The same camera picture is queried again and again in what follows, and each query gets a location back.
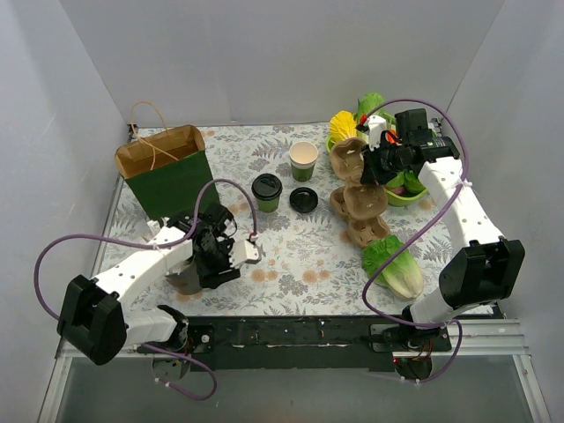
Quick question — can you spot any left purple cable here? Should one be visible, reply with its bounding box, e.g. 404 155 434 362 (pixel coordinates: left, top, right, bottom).
33 178 261 401

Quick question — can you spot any brown pulp cup carrier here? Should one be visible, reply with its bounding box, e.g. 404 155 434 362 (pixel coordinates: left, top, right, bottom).
330 137 388 220

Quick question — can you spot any grey straw holder cup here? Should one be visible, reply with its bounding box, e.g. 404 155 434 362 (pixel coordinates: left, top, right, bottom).
165 259 203 295

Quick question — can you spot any green brown paper bag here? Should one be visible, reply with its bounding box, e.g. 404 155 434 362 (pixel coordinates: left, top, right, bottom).
115 113 213 220

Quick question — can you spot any purple cable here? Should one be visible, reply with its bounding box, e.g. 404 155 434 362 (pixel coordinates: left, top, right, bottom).
359 97 471 383
33 178 261 401

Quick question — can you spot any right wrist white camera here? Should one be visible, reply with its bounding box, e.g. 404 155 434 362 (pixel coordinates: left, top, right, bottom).
356 115 387 151

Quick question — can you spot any wrist white camera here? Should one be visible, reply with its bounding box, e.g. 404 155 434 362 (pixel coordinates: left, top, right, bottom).
229 240 261 269
356 115 387 151

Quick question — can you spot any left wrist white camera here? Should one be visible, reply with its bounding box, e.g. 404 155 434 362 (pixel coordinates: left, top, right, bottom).
229 240 261 269

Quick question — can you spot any tall green napa cabbage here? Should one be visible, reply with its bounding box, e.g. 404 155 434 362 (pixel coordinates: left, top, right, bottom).
355 93 385 122

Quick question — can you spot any green paper coffee cup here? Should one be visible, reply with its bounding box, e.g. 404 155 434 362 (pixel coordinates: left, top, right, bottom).
251 174 283 213

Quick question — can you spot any aluminium frame rail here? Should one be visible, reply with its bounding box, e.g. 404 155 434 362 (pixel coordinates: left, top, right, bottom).
56 319 531 359

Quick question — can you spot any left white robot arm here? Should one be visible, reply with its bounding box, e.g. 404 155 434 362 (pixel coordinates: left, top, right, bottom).
57 204 260 365

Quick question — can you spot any floral patterned table mat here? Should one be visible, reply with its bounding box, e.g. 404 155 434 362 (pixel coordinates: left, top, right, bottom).
87 122 494 317

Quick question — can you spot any green lettuce on mat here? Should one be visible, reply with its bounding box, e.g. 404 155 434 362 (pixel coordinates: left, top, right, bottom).
362 234 425 301

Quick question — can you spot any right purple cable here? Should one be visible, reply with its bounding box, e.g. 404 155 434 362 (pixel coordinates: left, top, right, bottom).
359 97 471 383

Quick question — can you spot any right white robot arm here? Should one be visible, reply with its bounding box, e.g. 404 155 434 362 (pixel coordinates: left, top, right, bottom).
357 108 524 352

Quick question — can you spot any yellow cabbage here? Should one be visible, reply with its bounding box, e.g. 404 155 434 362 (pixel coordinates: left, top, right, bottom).
330 110 357 144

